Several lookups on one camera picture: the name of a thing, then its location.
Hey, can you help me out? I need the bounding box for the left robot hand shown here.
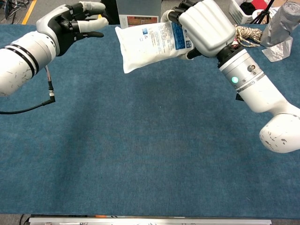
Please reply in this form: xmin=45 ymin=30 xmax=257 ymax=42
xmin=36 ymin=1 xmax=110 ymax=57

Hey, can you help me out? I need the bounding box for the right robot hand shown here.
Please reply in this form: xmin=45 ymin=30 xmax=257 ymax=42
xmin=161 ymin=0 xmax=236 ymax=60

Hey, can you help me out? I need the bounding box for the white pouch with blue label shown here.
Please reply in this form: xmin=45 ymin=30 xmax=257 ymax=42
xmin=114 ymin=21 xmax=195 ymax=75

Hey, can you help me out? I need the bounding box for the white plastic laundry basket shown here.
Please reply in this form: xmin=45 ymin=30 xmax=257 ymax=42
xmin=229 ymin=0 xmax=279 ymax=25

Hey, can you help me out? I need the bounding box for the black cloth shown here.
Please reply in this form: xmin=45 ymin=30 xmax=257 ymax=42
xmin=240 ymin=1 xmax=257 ymax=16

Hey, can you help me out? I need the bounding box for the person in black clothing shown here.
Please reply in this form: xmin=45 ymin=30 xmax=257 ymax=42
xmin=99 ymin=0 xmax=120 ymax=25

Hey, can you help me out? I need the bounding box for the black tripod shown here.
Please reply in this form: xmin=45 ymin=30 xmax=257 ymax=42
xmin=250 ymin=0 xmax=276 ymax=24

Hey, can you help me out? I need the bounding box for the red cloth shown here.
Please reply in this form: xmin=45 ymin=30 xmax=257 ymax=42
xmin=252 ymin=0 xmax=272 ymax=10

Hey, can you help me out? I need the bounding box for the metal sign stand with card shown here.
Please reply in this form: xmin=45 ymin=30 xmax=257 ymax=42
xmin=116 ymin=0 xmax=162 ymax=29

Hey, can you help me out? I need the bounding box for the grey plastic bag roll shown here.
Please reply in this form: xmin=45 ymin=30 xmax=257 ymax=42
xmin=260 ymin=1 xmax=300 ymax=63

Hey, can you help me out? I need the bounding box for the blue felt table mat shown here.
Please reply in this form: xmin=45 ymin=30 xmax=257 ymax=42
xmin=0 ymin=24 xmax=300 ymax=215

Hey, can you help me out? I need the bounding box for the braided beige rope coil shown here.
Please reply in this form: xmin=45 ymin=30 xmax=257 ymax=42
xmin=234 ymin=24 xmax=264 ymax=48

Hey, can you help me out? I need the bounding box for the bundle of black floor cables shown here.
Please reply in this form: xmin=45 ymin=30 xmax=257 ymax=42
xmin=0 ymin=0 xmax=30 ymax=24

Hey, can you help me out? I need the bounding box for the black cable with angled connector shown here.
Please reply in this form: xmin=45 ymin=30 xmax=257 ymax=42
xmin=0 ymin=65 xmax=56 ymax=115

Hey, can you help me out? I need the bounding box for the aluminium profile rail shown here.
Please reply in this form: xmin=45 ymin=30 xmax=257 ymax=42
xmin=28 ymin=217 xmax=272 ymax=225

